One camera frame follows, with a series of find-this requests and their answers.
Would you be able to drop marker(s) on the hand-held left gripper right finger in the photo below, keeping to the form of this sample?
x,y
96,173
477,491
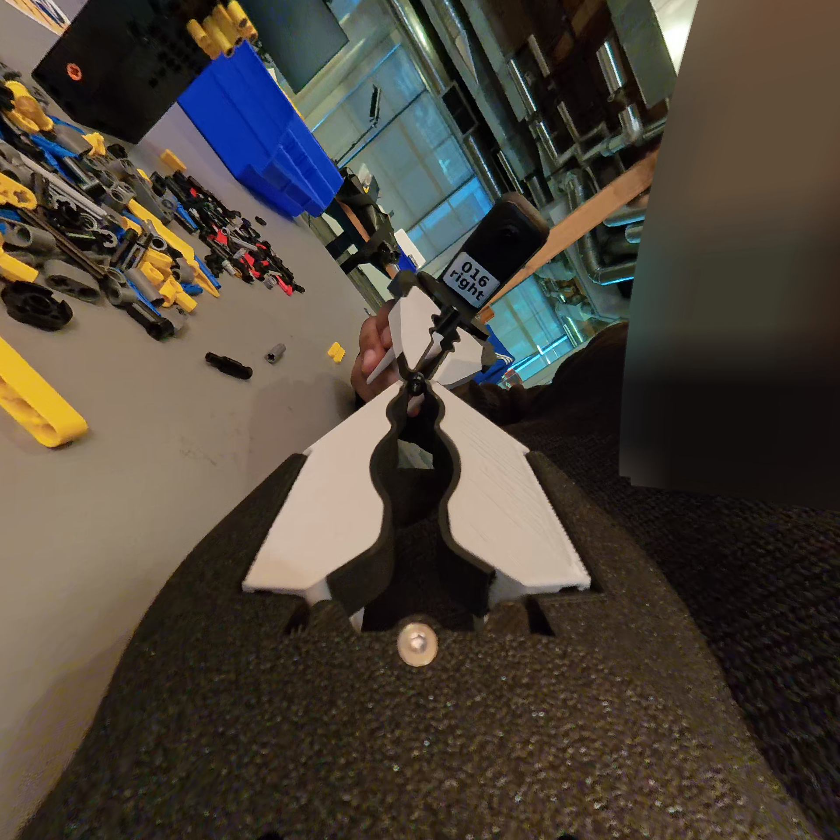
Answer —
x,y
505,505

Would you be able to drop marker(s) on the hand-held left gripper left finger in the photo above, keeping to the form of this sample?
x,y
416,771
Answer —
x,y
315,512

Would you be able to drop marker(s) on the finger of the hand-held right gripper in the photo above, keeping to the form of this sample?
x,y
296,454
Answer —
x,y
459,367
408,328

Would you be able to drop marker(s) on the long black connector pin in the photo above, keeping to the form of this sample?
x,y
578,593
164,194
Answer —
x,y
445,330

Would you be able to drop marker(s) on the small black bushing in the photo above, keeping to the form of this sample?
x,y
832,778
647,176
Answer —
x,y
417,382

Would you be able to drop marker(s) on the person's right hand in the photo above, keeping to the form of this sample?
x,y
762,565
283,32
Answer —
x,y
373,341

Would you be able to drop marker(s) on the small yellow toothed piece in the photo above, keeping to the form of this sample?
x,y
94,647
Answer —
x,y
336,350

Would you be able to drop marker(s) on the wooden beam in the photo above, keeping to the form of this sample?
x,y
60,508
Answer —
x,y
590,216

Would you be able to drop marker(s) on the black office chair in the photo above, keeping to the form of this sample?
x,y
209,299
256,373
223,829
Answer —
x,y
367,210

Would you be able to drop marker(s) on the small grey connector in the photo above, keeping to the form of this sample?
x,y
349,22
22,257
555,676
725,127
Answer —
x,y
275,353

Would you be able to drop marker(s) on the metal ventilation ducts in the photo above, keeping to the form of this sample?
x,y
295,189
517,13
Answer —
x,y
558,98

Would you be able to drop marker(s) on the pile of red black pins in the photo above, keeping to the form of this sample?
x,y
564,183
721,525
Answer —
x,y
256,256

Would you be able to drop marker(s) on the short black connector pin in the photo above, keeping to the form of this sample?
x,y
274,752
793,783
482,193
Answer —
x,y
228,365

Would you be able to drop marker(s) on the blue plastic bin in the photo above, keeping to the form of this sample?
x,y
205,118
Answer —
x,y
262,131

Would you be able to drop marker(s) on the pile of yellow building pieces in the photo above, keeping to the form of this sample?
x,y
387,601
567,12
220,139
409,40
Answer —
x,y
151,262

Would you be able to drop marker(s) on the dark display screen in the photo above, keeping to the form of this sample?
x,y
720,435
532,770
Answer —
x,y
302,39

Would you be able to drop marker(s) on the yellow connector assembly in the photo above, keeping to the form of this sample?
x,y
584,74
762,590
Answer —
x,y
223,29

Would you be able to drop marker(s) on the black perforated block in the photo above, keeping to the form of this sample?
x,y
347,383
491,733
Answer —
x,y
124,72

